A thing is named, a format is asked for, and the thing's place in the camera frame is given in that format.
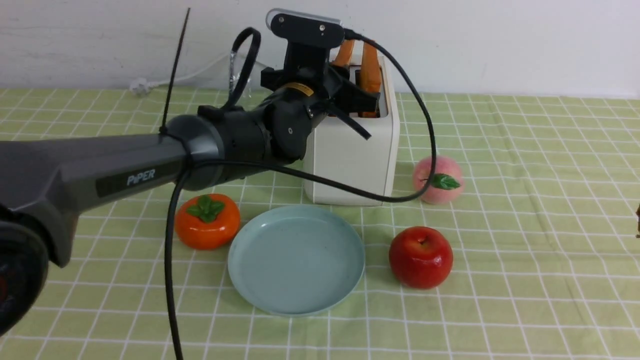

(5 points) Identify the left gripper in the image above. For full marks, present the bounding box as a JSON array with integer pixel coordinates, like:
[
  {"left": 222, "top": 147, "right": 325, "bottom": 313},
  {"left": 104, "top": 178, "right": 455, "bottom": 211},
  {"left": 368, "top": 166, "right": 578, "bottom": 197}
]
[{"left": 260, "top": 64, "right": 380, "bottom": 141}]

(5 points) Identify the toast slice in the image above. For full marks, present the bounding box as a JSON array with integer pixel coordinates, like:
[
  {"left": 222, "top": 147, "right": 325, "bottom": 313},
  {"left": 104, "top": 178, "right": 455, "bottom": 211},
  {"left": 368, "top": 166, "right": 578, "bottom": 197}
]
[
  {"left": 331, "top": 39, "right": 355, "bottom": 69},
  {"left": 359, "top": 43, "right": 382, "bottom": 118}
]

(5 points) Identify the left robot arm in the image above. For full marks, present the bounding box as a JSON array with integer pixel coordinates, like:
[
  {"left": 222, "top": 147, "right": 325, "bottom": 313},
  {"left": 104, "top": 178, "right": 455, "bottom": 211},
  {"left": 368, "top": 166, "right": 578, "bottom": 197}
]
[{"left": 0, "top": 65, "right": 379, "bottom": 334}]

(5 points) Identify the white toaster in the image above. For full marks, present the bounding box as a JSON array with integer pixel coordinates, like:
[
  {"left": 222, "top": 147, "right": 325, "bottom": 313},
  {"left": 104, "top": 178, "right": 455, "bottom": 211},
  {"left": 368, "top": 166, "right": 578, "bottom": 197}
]
[{"left": 302, "top": 54, "right": 400, "bottom": 196}]

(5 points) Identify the pink peach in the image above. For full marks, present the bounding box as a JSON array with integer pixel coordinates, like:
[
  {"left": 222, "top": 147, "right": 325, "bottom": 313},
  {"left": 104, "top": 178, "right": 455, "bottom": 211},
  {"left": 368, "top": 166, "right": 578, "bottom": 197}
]
[{"left": 413, "top": 155, "right": 466, "bottom": 205}]

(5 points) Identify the light blue plate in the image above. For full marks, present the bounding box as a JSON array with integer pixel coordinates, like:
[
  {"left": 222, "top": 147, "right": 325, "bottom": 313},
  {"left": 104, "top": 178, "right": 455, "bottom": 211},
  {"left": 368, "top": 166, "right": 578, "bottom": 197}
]
[{"left": 227, "top": 204, "right": 366, "bottom": 317}]

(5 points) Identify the red apple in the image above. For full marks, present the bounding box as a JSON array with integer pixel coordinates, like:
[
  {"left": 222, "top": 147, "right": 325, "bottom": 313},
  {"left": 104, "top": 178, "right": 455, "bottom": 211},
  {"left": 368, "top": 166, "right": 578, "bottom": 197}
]
[{"left": 388, "top": 226, "right": 454, "bottom": 290}]

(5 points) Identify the orange persimmon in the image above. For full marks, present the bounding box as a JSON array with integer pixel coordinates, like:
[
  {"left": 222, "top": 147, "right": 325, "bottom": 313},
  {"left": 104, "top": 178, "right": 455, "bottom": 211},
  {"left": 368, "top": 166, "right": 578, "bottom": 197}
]
[{"left": 174, "top": 193, "right": 242, "bottom": 251}]

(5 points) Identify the green checkered tablecloth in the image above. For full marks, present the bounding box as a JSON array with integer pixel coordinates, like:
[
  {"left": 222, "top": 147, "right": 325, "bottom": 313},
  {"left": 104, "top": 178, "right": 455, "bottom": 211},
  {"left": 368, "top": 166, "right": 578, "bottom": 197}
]
[{"left": 0, "top": 88, "right": 640, "bottom": 360}]

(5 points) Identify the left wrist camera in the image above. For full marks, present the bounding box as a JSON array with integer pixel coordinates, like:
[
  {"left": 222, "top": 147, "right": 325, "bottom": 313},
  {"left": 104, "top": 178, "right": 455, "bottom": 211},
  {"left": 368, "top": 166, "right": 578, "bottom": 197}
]
[{"left": 265, "top": 7, "right": 345, "bottom": 73}]

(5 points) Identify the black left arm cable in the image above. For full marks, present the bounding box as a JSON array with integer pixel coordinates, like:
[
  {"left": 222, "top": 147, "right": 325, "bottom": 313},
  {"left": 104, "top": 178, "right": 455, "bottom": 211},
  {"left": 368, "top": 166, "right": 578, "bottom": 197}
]
[{"left": 164, "top": 29, "right": 438, "bottom": 360}]

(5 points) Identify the white toaster power cord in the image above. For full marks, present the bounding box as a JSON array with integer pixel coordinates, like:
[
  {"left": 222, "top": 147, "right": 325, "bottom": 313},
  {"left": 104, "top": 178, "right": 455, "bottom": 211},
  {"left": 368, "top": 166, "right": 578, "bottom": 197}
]
[{"left": 129, "top": 50, "right": 276, "bottom": 96}]

